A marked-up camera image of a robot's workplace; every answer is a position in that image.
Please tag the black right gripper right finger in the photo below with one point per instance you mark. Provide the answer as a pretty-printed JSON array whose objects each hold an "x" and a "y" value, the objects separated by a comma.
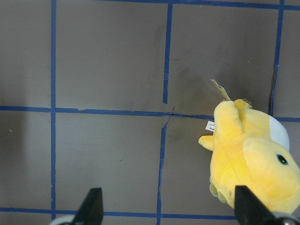
[{"x": 249, "y": 210}]

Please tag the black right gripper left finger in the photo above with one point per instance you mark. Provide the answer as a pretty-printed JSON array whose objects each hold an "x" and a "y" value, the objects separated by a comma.
[{"x": 91, "y": 210}]

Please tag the yellow plush dinosaur toy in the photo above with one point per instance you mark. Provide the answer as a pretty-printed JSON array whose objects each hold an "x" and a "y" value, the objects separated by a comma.
[{"x": 251, "y": 148}]

